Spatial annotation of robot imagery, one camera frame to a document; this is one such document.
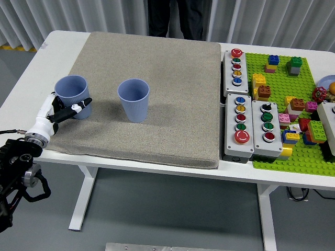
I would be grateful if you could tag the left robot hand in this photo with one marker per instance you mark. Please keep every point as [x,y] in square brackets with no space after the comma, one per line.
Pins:
[42,123]

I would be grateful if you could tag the blue ribbed plastic cup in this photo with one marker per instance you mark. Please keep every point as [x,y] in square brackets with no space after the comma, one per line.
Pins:
[72,89]
[134,107]

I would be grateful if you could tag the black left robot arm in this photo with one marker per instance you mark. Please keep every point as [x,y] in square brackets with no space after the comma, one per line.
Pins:
[18,157]

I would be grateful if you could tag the white table leg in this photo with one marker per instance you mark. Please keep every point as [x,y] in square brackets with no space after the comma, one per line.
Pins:
[267,217]
[82,198]

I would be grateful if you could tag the grey-brown fabric mat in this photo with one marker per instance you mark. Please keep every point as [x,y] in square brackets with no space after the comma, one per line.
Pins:
[170,104]

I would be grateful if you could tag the person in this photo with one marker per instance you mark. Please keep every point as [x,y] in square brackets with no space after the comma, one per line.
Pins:
[172,18]

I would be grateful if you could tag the grey five-button control box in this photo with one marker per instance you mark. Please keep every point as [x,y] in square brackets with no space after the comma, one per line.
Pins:
[242,68]
[248,123]

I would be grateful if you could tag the brown building block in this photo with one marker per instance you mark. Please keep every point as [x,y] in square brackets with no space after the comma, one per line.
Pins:
[264,92]

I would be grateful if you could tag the blue yellow pink block stack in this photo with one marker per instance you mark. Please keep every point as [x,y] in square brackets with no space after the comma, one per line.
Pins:
[272,61]

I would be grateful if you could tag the pink building block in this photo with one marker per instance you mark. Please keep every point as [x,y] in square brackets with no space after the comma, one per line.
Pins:
[284,119]

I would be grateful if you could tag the white pleated curtain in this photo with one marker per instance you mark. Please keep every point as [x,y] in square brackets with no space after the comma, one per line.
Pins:
[261,21]

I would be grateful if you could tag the green studded building baseplate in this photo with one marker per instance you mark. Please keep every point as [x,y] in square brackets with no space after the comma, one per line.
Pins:
[282,83]

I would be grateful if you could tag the translucent yellow building block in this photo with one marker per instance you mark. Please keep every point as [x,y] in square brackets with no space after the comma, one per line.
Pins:
[285,152]

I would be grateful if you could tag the small white banana card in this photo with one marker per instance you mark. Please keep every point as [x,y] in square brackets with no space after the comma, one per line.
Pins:
[295,127]

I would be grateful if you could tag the brown yellow white block stack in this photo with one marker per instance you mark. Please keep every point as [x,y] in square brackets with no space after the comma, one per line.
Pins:
[297,104]

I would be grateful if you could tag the green grey block stack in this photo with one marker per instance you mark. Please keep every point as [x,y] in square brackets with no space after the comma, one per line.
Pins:
[295,65]

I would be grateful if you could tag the red building block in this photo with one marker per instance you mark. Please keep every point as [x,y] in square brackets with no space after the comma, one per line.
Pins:
[304,124]

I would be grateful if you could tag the magenta building block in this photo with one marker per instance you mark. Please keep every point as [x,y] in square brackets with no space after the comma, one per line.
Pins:
[311,106]

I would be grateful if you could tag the green orange block stack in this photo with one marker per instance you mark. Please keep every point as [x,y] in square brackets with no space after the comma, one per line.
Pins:
[316,130]

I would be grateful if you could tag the white box with black base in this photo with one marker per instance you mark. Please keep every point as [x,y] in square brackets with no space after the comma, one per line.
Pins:
[327,115]

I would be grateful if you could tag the light blue plate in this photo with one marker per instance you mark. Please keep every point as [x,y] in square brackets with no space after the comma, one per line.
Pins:
[325,80]

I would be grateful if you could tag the orange toy fruit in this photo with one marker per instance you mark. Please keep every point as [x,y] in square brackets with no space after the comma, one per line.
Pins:
[332,87]

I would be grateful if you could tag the grey selector switch control box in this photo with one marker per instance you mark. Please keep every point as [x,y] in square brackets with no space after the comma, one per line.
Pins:
[274,146]

